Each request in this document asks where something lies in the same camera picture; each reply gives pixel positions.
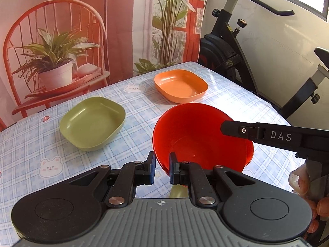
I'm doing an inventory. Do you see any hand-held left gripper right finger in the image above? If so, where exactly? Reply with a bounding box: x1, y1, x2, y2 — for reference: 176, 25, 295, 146
169, 152, 248, 208

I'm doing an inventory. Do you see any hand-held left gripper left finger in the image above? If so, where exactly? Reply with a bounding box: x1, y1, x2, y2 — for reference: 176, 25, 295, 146
69, 151, 156, 209

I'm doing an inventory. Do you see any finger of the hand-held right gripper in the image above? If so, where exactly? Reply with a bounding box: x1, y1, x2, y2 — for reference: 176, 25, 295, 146
220, 120, 266, 145

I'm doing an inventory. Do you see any red bowl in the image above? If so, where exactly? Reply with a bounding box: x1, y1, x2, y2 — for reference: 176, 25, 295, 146
152, 103, 255, 189

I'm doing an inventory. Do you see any person's right hand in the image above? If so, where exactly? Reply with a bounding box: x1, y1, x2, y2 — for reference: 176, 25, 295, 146
288, 163, 329, 234

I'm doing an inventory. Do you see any light green dish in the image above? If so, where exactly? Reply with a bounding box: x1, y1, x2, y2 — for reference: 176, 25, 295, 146
170, 185, 190, 199

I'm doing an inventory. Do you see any black exercise bike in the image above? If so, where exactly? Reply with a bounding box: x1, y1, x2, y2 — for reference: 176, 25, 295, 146
197, 0, 329, 132

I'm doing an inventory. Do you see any green square plate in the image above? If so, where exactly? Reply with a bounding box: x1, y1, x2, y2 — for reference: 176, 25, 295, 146
59, 96, 126, 152

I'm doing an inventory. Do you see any orange square plate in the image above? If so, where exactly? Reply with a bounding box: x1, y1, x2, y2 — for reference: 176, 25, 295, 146
154, 69, 208, 104

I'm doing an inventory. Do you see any checked bear-print tablecloth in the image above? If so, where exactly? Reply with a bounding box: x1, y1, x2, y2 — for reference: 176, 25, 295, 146
0, 61, 310, 247

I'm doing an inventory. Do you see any printed backdrop cloth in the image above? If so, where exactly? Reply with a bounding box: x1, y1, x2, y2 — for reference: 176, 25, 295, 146
0, 0, 215, 132

